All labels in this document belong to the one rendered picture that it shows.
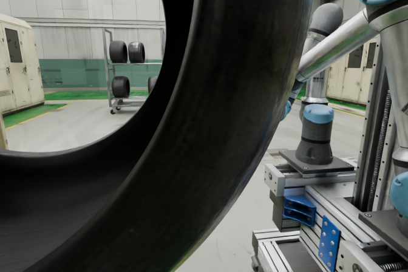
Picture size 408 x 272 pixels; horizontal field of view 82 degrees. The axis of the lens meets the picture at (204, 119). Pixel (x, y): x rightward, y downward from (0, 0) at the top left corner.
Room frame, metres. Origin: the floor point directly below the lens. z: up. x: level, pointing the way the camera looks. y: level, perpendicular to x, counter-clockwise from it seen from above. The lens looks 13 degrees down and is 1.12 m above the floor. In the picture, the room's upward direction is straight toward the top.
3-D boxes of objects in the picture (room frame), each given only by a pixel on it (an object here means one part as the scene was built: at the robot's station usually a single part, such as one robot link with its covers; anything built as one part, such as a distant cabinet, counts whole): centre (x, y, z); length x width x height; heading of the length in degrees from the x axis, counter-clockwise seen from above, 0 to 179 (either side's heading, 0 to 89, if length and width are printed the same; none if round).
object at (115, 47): (5.67, 1.59, 0.96); 1.33 x 0.64 x 1.92; 96
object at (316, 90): (1.10, -0.53, 1.09); 0.15 x 0.12 x 0.55; 163
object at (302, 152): (0.97, -0.49, 0.77); 0.15 x 0.15 x 0.10
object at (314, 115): (0.98, -0.49, 0.88); 0.13 x 0.12 x 0.14; 163
